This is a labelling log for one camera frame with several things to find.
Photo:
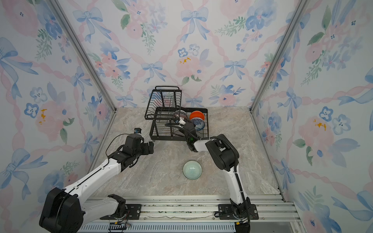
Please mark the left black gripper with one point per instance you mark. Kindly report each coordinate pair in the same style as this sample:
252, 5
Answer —
147, 150

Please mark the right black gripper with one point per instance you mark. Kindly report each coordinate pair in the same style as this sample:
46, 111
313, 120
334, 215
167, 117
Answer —
190, 123

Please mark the blue floral ceramic bowl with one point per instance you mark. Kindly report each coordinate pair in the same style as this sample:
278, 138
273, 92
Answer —
199, 124

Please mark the orange plastic bowl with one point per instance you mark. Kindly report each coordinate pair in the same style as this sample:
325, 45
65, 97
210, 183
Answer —
197, 114

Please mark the white lattice pattern bowl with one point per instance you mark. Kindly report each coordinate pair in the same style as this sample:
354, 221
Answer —
180, 114

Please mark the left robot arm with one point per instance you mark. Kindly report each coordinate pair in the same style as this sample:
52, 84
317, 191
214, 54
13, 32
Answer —
66, 209

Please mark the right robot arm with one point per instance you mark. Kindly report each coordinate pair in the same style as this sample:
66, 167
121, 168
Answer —
226, 157

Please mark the pale green celadon bowl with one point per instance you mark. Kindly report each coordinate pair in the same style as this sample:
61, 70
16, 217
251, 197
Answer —
192, 170

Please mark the black wire dish rack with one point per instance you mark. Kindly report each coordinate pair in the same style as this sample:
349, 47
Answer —
163, 102

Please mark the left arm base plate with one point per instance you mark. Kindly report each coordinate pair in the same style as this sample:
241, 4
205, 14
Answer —
127, 212

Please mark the aluminium rail frame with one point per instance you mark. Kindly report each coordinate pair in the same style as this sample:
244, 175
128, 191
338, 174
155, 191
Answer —
192, 214

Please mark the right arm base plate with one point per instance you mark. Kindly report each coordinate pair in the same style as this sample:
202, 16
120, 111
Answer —
234, 212

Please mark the left corner aluminium post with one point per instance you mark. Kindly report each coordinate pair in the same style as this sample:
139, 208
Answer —
62, 18

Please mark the corner aluminium post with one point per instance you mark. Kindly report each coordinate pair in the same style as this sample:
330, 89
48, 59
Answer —
298, 14
62, 18

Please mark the right corner aluminium post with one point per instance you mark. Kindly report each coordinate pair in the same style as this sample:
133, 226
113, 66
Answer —
298, 14

